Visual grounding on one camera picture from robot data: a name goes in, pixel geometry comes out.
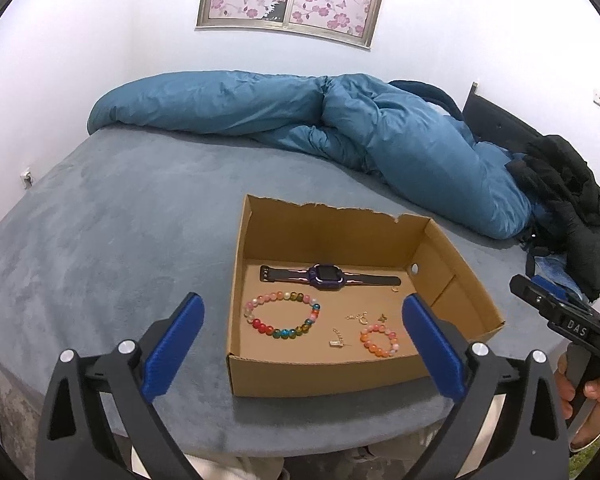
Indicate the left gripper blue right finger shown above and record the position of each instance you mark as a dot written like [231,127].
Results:
[530,438]

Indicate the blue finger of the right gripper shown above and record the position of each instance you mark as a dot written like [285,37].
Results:
[565,295]
[548,306]

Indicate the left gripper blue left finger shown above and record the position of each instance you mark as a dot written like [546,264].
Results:
[75,440]

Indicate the gold ring charm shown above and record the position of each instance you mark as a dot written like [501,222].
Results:
[360,317]

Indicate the purple kids smartwatch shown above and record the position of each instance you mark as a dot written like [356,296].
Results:
[326,277]

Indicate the right hand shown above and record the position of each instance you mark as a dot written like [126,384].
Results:
[589,432]

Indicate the blue denim garment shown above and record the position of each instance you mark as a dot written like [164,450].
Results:
[553,269]

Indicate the black puffer jacket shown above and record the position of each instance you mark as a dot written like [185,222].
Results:
[565,201]

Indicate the black headboard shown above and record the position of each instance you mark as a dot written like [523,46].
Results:
[491,123]

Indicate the teal blue duvet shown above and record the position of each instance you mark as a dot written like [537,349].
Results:
[358,121]

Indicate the grey blue bed sheet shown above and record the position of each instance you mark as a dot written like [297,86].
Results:
[118,233]

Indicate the brown cardboard box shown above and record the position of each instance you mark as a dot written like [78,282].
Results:
[278,333]

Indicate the white wall socket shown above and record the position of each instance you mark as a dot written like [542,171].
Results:
[27,179]

